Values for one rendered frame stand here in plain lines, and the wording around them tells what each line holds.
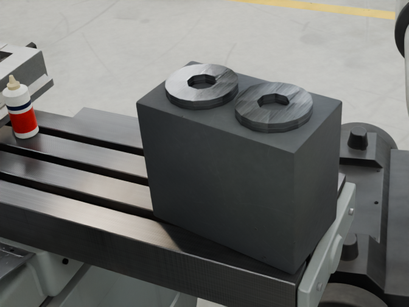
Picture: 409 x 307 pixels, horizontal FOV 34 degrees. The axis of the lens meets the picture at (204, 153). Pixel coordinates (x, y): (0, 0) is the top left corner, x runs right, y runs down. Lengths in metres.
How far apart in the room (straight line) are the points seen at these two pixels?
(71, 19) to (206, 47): 0.88
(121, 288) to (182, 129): 0.61
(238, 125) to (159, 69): 2.44
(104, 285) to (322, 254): 0.51
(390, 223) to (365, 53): 1.90
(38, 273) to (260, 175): 0.45
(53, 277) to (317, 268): 0.43
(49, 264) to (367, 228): 0.65
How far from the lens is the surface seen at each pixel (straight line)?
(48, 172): 1.04
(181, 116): 0.77
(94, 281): 1.21
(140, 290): 1.41
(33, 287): 1.08
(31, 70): 1.24
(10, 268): 1.00
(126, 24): 3.66
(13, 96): 1.09
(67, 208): 0.97
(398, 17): 1.14
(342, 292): 1.23
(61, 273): 1.08
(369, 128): 1.64
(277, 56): 3.20
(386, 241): 1.38
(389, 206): 1.46
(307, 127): 0.74
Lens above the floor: 1.52
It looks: 36 degrees down
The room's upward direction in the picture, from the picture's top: 5 degrees counter-clockwise
